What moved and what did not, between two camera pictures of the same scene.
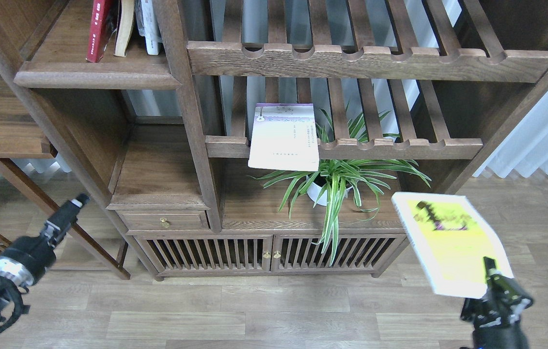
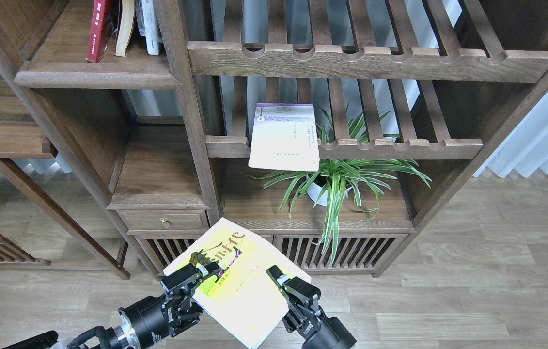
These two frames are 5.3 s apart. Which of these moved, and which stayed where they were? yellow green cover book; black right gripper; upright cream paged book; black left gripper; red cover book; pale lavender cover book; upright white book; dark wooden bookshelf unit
Moved: yellow green cover book; black left gripper; black right gripper
Stayed: dark wooden bookshelf unit; pale lavender cover book; upright cream paged book; upright white book; red cover book
